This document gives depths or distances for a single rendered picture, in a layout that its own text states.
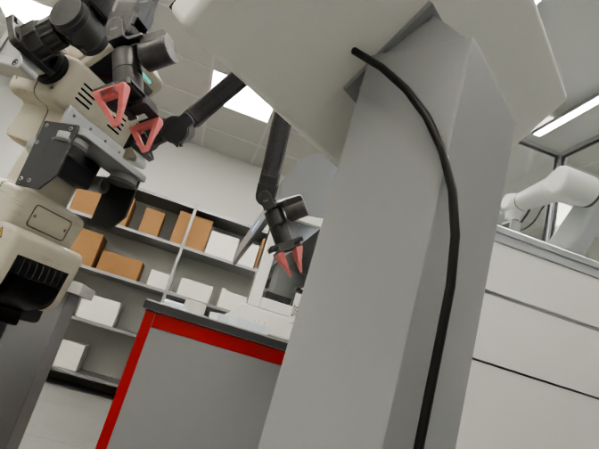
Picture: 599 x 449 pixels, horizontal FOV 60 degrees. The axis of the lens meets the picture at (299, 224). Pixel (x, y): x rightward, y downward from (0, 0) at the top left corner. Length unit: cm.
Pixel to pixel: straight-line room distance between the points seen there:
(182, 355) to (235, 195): 446
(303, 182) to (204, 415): 126
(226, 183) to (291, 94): 544
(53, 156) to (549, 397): 116
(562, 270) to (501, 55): 65
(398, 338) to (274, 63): 30
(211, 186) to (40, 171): 480
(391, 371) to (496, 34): 44
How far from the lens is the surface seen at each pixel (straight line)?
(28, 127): 143
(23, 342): 201
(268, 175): 151
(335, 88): 60
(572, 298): 128
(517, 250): 122
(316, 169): 253
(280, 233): 152
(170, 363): 163
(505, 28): 72
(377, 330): 45
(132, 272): 539
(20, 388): 202
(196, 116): 154
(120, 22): 116
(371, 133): 54
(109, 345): 577
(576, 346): 127
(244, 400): 165
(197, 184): 598
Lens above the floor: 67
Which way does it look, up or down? 16 degrees up
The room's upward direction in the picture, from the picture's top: 17 degrees clockwise
